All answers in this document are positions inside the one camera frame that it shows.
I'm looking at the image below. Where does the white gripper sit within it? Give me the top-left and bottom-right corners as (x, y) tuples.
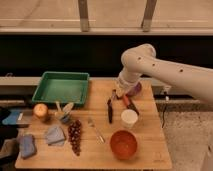
(116, 74), (140, 97)

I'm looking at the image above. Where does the red chili pepper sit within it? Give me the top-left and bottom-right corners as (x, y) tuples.
(122, 95), (130, 108)

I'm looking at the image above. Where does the metal fork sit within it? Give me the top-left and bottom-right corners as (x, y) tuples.
(88, 118), (105, 143)

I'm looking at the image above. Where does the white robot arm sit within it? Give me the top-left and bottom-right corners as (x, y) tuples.
(117, 44), (213, 105)

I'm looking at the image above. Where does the white paper cup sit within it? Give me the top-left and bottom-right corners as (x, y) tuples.
(121, 109), (138, 128)

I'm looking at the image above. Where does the small cup with utensils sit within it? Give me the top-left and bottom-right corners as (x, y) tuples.
(55, 101), (74, 124)

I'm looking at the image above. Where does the purple bowl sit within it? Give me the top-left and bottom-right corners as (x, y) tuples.
(128, 83), (142, 97)

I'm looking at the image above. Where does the green plastic tray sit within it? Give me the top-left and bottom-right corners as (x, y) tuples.
(32, 71), (89, 107)

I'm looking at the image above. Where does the orange red bowl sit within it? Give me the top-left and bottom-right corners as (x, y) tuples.
(110, 130), (138, 160)

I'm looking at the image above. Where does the bunch of dark grapes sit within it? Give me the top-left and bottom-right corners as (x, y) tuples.
(68, 120), (82, 156)

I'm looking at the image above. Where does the yellow apple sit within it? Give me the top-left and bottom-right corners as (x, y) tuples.
(33, 103), (49, 122)

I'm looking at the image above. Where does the light blue cloth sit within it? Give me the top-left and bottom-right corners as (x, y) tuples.
(45, 125), (65, 146)

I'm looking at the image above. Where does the blue sponge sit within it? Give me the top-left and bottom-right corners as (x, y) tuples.
(19, 134), (37, 159)

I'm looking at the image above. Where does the blue object at left edge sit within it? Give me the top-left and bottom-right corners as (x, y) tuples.
(2, 109), (23, 126)

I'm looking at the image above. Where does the black handled knife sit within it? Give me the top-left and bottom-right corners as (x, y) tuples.
(107, 89), (116, 124)

